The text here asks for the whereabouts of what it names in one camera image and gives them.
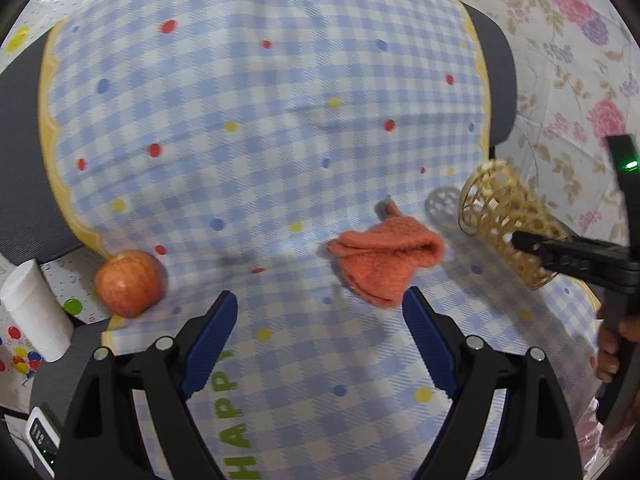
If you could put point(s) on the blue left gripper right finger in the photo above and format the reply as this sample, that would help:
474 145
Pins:
437 338

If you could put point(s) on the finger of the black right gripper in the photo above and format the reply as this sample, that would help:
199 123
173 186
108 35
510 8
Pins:
592 261

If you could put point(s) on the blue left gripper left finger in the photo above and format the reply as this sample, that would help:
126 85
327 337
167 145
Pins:
202 340

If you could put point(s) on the gold wire mesh cup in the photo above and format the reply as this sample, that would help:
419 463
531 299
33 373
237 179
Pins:
494 203

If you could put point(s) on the person's right hand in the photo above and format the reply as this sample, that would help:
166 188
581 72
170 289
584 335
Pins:
606 363

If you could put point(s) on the orange knitted cloth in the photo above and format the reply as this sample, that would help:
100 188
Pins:
378 264

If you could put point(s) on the red apple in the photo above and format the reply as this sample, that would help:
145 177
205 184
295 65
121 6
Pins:
130 283

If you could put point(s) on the white dotted paper sheet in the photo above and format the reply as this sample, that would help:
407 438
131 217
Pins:
70 281

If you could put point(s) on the white paper cup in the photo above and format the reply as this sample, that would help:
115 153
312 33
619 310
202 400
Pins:
36 312

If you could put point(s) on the floral tablecloth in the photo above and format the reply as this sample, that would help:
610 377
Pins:
578 82

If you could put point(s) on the blue checkered tablecloth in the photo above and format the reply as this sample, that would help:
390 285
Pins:
233 139

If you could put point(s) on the white electronic device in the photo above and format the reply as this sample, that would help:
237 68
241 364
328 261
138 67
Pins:
43 439

